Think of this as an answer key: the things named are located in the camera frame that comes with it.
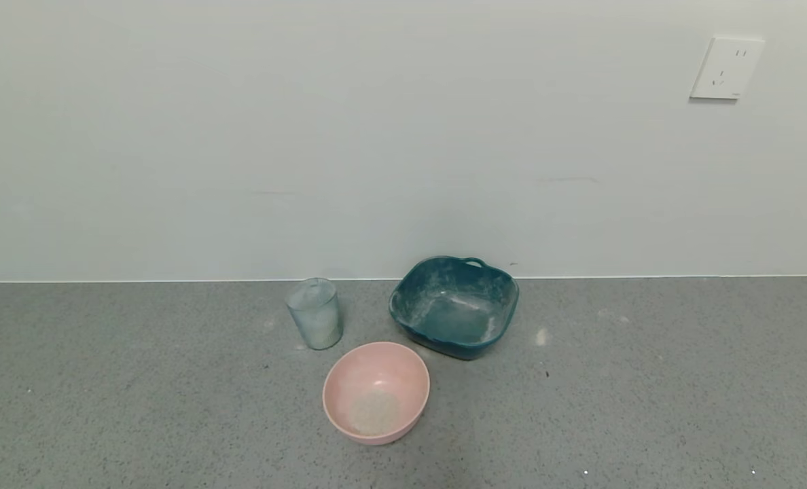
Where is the pale granular powder heap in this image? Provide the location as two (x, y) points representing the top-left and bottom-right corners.
(347, 391), (402, 437)

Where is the teal square dish with handles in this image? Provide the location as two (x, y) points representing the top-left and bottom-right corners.
(389, 255), (520, 360)

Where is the translucent pale blue cup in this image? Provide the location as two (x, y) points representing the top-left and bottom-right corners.
(286, 277), (344, 351)

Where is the pink round bowl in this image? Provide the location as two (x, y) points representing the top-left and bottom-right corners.
(322, 342), (431, 446)

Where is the white wall socket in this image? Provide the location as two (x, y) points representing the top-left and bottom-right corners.
(689, 36), (766, 101)

